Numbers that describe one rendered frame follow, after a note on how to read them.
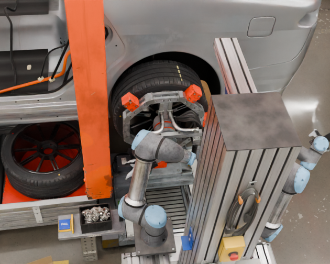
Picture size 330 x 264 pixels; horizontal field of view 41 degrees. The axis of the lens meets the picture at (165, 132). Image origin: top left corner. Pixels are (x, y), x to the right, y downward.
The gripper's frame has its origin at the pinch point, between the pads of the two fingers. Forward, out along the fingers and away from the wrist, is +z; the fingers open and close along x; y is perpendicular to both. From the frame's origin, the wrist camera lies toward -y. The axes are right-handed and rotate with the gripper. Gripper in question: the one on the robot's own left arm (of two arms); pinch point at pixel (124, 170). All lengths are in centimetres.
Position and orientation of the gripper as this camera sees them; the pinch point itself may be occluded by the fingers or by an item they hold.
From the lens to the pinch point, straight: 274.8
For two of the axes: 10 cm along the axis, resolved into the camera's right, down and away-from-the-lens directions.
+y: 4.7, 7.5, 4.8
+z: -8.7, 4.7, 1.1
